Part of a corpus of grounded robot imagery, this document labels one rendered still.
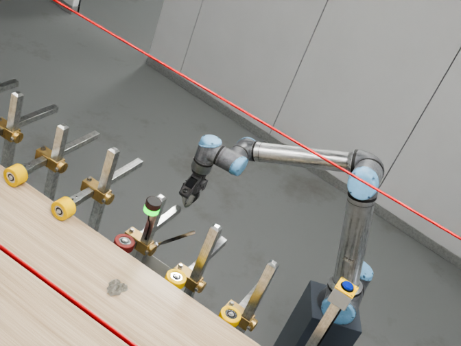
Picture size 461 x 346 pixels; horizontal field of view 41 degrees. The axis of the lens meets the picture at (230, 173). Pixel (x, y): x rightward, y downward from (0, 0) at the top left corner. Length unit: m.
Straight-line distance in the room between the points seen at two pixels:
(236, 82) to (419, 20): 1.60
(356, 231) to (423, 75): 2.23
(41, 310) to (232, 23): 3.50
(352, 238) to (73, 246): 1.10
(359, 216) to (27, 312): 1.28
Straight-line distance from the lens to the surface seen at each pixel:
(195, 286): 2.48
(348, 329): 3.02
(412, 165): 4.81
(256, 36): 5.09
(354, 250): 2.61
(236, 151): 2.66
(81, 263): 2.34
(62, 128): 2.57
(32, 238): 2.40
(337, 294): 2.18
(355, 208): 2.51
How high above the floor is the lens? 2.55
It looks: 33 degrees down
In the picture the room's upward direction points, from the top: 22 degrees clockwise
